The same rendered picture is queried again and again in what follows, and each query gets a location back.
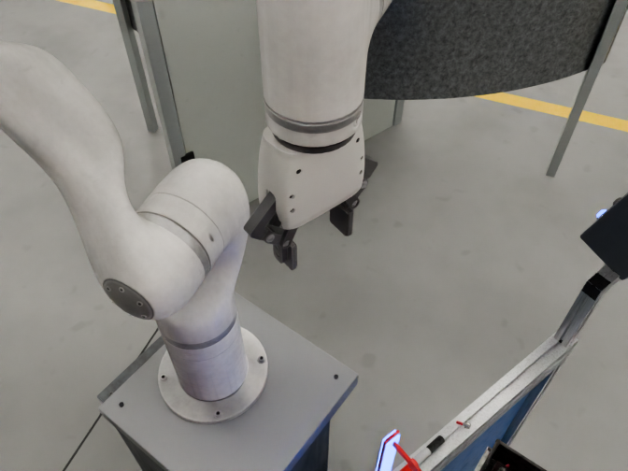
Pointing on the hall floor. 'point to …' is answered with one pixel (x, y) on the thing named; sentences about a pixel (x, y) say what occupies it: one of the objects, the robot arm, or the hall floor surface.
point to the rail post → (528, 407)
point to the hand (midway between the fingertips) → (313, 235)
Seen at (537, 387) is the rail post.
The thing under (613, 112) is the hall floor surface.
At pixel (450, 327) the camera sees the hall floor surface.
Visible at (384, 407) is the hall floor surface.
